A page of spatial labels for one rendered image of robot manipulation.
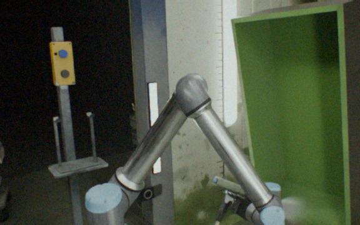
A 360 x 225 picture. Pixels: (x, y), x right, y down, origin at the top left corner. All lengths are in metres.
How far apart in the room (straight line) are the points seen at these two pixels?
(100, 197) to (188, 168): 1.19
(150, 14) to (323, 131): 1.30
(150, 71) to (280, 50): 0.83
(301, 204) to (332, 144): 0.42
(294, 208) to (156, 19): 1.43
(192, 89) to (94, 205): 0.60
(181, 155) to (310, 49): 1.13
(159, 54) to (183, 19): 0.31
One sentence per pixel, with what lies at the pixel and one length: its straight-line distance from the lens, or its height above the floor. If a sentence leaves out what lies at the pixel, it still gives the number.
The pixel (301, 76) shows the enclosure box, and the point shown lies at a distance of 2.07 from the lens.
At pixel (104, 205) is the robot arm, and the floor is 0.88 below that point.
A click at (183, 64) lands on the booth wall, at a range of 2.28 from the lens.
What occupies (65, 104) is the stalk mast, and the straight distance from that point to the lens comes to 2.16.
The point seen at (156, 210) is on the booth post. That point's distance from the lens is 2.40.
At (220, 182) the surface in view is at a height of 0.82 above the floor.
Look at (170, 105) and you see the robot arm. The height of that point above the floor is 1.25.
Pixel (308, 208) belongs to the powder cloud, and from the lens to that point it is 2.03.
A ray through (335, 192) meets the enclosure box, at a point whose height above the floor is 0.55.
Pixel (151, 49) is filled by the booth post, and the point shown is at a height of 1.49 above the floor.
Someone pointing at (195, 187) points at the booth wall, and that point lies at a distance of 2.54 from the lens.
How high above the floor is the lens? 1.47
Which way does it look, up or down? 11 degrees down
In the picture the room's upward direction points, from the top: 2 degrees counter-clockwise
